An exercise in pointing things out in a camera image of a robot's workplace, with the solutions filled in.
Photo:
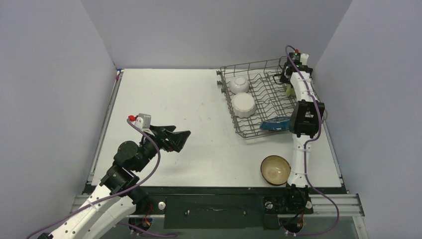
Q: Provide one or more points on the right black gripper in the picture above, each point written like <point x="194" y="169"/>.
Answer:
<point x="285" y="77"/>

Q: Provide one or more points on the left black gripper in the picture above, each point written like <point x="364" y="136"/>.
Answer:
<point x="176" y="140"/>

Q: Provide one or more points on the green mug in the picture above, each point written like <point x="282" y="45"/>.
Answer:
<point x="290" y="91"/>

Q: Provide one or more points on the plain white bowl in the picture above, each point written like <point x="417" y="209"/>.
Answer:
<point x="239" y="85"/>

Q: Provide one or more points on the blue leaf-shaped plate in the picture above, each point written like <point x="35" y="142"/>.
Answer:
<point x="275" y="124"/>

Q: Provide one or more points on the white scalloped black-rimmed dish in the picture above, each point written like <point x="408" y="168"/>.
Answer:
<point x="243" y="105"/>

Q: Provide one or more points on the brown black-rimmed bowl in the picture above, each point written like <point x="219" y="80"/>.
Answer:
<point x="275" y="170"/>

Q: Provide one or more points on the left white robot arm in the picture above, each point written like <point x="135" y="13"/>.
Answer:
<point x="119" y="191"/>

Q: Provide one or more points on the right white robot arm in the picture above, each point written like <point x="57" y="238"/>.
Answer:
<point x="306" y="119"/>

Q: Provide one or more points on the grey wire dish rack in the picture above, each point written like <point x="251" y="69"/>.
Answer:
<point x="265" y="87"/>

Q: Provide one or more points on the black front mounting rail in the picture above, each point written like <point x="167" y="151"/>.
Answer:
<point x="270" y="208"/>

